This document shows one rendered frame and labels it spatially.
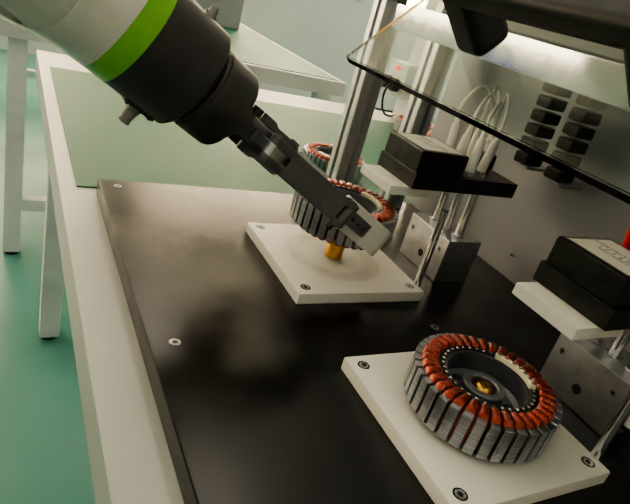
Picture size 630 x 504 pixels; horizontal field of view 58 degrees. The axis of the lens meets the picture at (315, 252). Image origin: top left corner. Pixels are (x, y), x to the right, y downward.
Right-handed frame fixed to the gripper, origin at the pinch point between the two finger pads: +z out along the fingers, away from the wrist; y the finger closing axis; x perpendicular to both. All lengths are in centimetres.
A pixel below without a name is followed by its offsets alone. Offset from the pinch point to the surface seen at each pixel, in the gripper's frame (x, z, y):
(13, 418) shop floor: -87, 19, -61
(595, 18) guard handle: 10.5, -24.1, 33.1
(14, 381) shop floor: -87, 19, -74
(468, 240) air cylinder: 6.8, 14.4, 3.2
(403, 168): 7.3, 1.6, 1.1
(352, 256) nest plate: -3.3, 5.6, 0.0
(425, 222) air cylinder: 5.1, 11.7, -1.2
